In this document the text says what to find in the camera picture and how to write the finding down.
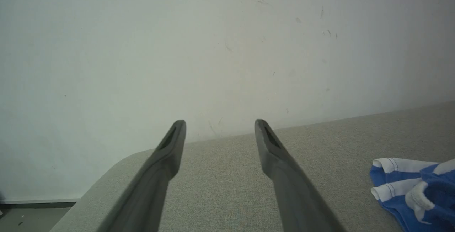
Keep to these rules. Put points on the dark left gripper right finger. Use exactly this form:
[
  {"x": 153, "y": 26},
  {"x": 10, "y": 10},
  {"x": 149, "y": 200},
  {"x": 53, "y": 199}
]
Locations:
[{"x": 288, "y": 178}]

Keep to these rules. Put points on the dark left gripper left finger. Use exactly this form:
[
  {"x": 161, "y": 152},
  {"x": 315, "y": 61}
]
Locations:
[{"x": 149, "y": 182}]

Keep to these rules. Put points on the blue white shorts garment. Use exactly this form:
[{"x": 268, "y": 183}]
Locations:
[{"x": 423, "y": 196}]

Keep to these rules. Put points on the dark baseboard strip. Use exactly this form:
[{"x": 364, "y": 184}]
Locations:
[{"x": 35, "y": 203}]

